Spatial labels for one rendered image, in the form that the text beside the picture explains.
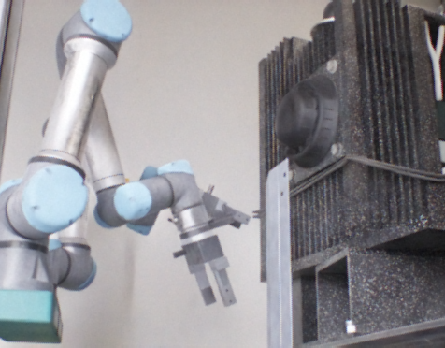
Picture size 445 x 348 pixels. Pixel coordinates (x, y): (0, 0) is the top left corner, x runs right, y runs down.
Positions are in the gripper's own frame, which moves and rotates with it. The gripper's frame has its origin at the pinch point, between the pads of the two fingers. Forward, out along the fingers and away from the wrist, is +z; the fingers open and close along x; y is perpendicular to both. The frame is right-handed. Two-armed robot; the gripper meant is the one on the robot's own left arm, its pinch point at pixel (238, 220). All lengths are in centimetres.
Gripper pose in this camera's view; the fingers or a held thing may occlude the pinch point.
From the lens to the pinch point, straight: 183.2
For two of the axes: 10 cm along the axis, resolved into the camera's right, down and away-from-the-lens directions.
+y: 4.1, -8.9, 2.2
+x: -1.5, 1.7, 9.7
